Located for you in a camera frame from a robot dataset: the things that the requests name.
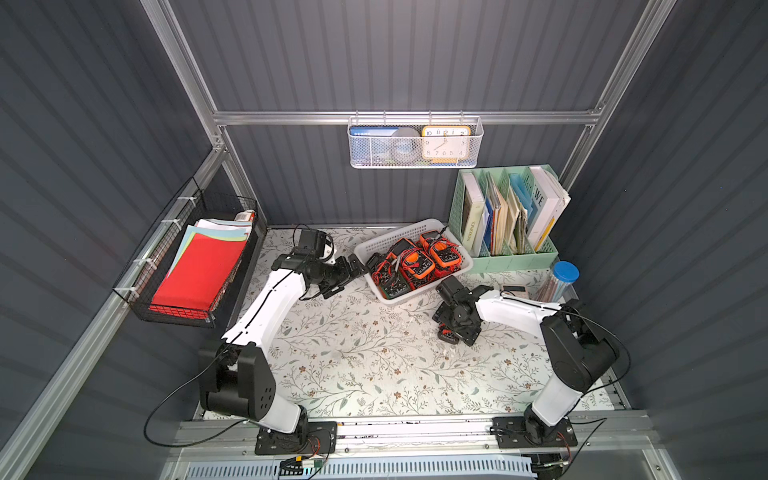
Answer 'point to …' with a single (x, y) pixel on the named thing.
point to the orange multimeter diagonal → (416, 262)
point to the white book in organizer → (552, 199)
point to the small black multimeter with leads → (447, 334)
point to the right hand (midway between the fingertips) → (450, 325)
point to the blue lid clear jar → (563, 273)
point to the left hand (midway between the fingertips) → (353, 275)
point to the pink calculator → (518, 290)
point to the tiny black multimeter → (373, 261)
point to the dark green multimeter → (394, 286)
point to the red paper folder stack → (202, 268)
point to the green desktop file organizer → (508, 216)
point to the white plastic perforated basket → (384, 245)
